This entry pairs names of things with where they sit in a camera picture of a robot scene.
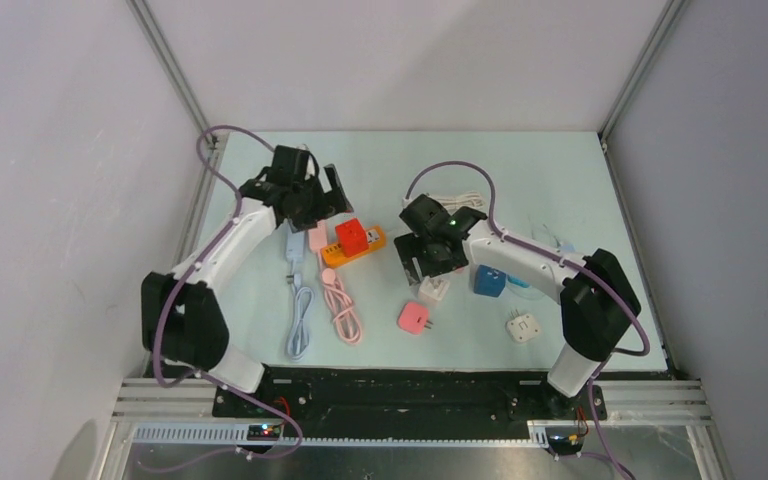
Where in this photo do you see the white flat adapter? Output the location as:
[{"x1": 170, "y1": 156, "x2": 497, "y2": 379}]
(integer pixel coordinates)
[{"x1": 505, "y1": 310, "x2": 542, "y2": 344}]

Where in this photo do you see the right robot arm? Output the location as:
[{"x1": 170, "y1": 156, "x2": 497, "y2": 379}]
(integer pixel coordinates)
[{"x1": 393, "y1": 195, "x2": 640, "y2": 418}]

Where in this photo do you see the white cube socket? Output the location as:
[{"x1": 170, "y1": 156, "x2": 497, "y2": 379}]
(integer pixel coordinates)
[{"x1": 417, "y1": 277, "x2": 450, "y2": 308}]

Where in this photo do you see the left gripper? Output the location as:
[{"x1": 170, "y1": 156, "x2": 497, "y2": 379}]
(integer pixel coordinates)
[{"x1": 288, "y1": 164, "x2": 352, "y2": 233}]

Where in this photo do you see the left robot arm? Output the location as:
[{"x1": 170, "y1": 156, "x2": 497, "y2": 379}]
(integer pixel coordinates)
[{"x1": 141, "y1": 145, "x2": 353, "y2": 416}]

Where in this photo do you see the aluminium frame rail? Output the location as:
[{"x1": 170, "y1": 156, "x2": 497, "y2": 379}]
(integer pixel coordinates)
[{"x1": 113, "y1": 379, "x2": 713, "y2": 446}]

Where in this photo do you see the pink coiled cable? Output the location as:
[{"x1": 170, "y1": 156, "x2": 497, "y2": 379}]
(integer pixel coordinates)
[{"x1": 317, "y1": 251, "x2": 364, "y2": 347}]

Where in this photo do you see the white power strip cable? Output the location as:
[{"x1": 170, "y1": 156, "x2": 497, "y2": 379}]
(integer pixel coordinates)
[{"x1": 400, "y1": 191, "x2": 488, "y2": 215}]

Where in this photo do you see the pink flat adapter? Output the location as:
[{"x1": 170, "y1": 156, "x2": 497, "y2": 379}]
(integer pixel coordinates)
[{"x1": 397, "y1": 302, "x2": 433, "y2": 335}]

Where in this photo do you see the dark blue cube socket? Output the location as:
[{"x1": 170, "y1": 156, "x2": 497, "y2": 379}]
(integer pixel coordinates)
[{"x1": 472, "y1": 265, "x2": 507, "y2": 298}]

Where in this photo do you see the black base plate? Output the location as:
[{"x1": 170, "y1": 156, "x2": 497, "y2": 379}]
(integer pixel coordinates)
[{"x1": 208, "y1": 367, "x2": 608, "y2": 443}]

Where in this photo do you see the light blue flat adapter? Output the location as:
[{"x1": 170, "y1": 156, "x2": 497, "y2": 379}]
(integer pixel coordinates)
[{"x1": 507, "y1": 275, "x2": 531, "y2": 289}]

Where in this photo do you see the red cube socket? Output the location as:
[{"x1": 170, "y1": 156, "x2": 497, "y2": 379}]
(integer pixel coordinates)
[{"x1": 335, "y1": 218, "x2": 369, "y2": 258}]

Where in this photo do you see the orange power strip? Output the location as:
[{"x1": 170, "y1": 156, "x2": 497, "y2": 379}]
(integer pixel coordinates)
[{"x1": 320, "y1": 225, "x2": 387, "y2": 269}]

